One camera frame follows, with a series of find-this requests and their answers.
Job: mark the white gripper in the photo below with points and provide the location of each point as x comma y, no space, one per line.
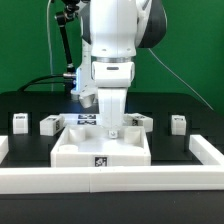
112,81

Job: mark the white square table top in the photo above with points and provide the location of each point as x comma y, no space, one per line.
91,146

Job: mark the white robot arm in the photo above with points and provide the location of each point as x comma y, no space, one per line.
112,31

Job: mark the white base tag plate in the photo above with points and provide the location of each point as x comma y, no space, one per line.
80,119

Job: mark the white U-shaped obstacle fence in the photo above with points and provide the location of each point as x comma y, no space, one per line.
207,175

